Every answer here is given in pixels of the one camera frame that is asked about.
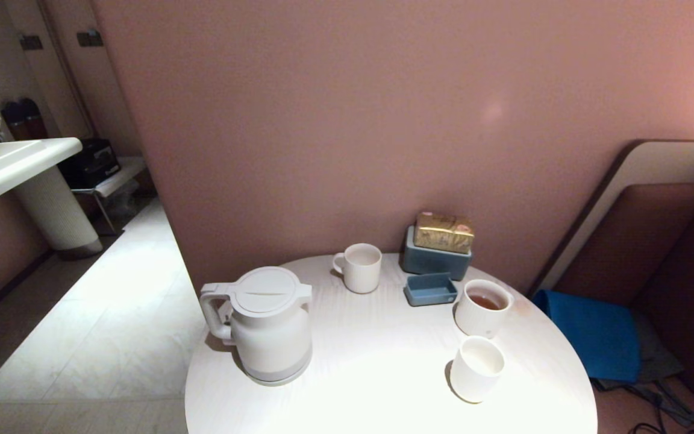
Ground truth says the white ribbed cylinder bin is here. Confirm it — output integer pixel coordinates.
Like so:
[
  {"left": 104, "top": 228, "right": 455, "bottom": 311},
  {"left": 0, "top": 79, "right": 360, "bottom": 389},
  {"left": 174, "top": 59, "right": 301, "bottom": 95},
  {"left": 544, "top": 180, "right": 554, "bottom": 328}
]
[{"left": 11, "top": 166, "right": 104, "bottom": 261}]

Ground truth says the dark brown bottle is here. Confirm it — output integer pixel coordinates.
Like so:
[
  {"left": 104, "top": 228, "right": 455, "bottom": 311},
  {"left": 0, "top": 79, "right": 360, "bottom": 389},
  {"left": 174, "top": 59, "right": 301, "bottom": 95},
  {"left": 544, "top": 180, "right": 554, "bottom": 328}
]
[
  {"left": 19, "top": 98, "right": 48, "bottom": 139},
  {"left": 1, "top": 101, "right": 27, "bottom": 140}
]

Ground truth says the brown booth bench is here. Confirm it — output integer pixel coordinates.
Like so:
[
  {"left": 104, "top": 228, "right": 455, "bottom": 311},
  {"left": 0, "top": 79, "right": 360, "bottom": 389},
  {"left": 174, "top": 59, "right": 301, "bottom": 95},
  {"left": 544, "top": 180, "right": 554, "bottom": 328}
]
[{"left": 528, "top": 140, "right": 694, "bottom": 429}]

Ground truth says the small blue tray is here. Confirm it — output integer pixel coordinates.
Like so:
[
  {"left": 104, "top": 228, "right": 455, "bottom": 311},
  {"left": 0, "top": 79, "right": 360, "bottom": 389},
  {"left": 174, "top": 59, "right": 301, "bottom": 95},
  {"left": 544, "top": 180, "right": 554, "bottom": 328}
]
[{"left": 404, "top": 272, "right": 458, "bottom": 307}]

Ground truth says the blue cloth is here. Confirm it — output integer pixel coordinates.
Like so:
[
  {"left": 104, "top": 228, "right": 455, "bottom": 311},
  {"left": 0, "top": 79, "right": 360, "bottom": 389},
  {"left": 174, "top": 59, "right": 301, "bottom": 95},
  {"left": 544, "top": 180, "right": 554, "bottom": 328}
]
[{"left": 533, "top": 289, "right": 643, "bottom": 383}]

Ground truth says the small white ribbed cup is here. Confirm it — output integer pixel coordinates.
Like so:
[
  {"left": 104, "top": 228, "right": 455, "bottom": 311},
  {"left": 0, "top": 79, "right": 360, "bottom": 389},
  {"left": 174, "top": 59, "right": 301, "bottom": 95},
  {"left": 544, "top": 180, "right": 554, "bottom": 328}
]
[{"left": 449, "top": 336, "right": 506, "bottom": 404}]

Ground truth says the black floor cable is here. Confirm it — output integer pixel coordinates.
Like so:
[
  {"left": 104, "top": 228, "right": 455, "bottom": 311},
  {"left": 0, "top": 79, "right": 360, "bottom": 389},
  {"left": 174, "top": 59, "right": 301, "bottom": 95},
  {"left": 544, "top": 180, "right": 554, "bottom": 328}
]
[{"left": 624, "top": 386, "right": 694, "bottom": 434}]

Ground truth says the grey floor mat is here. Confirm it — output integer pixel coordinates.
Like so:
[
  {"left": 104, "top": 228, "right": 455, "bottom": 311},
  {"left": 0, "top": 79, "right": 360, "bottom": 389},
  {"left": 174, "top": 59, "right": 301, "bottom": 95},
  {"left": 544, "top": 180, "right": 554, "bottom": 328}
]
[{"left": 591, "top": 310, "right": 694, "bottom": 423}]

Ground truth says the blue rectangular box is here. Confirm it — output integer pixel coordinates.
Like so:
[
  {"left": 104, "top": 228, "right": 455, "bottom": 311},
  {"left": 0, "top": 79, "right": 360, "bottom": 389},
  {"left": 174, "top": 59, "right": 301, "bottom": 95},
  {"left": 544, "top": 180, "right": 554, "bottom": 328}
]
[{"left": 401, "top": 225, "right": 473, "bottom": 281}]

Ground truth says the large white ribbed cup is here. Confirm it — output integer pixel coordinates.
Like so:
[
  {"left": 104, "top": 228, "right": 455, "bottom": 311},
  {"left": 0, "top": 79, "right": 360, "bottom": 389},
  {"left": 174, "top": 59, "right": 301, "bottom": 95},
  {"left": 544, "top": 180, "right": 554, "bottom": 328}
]
[{"left": 454, "top": 278, "right": 514, "bottom": 339}]

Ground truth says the white metal-legged shelf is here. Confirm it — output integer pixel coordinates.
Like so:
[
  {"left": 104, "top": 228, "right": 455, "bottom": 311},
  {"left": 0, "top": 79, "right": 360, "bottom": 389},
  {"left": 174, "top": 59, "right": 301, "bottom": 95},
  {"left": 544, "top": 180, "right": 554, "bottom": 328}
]
[{"left": 70, "top": 157, "right": 146, "bottom": 236}]

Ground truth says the white mug with handle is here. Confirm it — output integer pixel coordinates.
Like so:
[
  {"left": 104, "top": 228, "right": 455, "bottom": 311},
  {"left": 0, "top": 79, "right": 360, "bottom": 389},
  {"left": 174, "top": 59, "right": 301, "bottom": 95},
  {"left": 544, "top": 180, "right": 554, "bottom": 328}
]
[{"left": 332, "top": 243, "right": 383, "bottom": 295}]

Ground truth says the white round kettle base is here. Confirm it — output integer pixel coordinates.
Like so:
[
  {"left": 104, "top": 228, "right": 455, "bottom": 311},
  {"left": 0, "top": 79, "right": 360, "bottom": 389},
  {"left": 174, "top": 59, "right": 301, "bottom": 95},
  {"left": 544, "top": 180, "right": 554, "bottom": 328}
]
[{"left": 240, "top": 354, "right": 313, "bottom": 387}]

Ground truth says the black box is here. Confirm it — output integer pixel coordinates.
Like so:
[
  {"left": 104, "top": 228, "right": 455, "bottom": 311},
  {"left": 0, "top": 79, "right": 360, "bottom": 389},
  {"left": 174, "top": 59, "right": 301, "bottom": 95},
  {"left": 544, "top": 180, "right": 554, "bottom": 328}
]
[{"left": 58, "top": 139, "right": 122, "bottom": 190}]

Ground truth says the white electric kettle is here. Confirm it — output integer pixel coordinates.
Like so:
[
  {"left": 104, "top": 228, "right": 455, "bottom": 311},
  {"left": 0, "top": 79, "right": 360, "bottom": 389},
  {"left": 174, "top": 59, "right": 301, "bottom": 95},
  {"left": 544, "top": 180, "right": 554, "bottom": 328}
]
[{"left": 199, "top": 266, "right": 313, "bottom": 386}]

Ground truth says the gold foil packet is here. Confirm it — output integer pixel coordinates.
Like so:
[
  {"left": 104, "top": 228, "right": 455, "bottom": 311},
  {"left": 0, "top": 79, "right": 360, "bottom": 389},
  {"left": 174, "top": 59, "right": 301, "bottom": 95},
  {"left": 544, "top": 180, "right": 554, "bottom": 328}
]
[{"left": 413, "top": 211, "right": 475, "bottom": 254}]

